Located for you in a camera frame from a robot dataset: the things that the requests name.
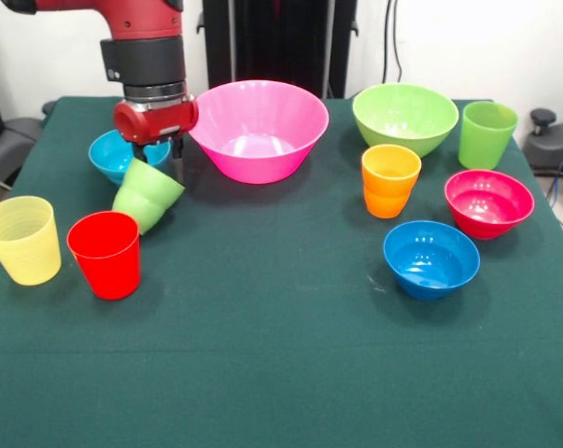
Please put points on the red cup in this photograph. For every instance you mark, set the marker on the red cup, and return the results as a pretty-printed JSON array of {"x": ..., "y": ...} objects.
[{"x": 106, "y": 266}]

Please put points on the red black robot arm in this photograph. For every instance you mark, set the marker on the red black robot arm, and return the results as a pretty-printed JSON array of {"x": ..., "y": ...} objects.
[{"x": 141, "y": 56}]

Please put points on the small magenta bowl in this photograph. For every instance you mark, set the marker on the small magenta bowl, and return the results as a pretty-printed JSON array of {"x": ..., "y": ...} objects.
[{"x": 486, "y": 219}]

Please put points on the small cyan bowl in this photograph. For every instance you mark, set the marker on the small cyan bowl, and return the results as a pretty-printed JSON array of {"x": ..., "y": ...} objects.
[{"x": 106, "y": 158}]

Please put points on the large green bowl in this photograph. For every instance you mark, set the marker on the large green bowl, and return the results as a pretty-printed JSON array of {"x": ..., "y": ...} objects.
[{"x": 402, "y": 121}]

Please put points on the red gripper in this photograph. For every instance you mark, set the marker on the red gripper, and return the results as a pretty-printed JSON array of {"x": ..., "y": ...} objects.
[{"x": 159, "y": 123}]

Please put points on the dark green tablecloth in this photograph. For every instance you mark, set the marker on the dark green tablecloth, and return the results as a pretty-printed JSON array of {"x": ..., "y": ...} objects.
[{"x": 271, "y": 326}]

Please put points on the orange cup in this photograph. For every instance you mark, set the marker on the orange cup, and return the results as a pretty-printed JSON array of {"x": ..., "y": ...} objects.
[{"x": 388, "y": 196}]

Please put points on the grey chair base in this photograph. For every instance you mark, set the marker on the grey chair base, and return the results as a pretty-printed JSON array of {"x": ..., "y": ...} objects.
[
  {"x": 10, "y": 144},
  {"x": 552, "y": 149}
]

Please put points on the rounded green cup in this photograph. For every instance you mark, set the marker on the rounded green cup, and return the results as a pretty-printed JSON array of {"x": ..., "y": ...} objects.
[{"x": 145, "y": 196}]

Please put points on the tall green cup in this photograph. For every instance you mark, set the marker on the tall green cup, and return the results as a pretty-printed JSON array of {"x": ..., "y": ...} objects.
[{"x": 484, "y": 144}]

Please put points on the large pink bowl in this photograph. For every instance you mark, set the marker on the large pink bowl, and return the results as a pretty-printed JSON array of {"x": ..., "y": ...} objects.
[{"x": 257, "y": 158}]

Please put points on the small blue bowl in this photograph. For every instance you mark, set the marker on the small blue bowl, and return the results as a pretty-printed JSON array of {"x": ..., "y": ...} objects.
[{"x": 430, "y": 275}]

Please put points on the yellow cup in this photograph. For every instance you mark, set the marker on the yellow cup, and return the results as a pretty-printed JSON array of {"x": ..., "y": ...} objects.
[{"x": 26, "y": 252}]

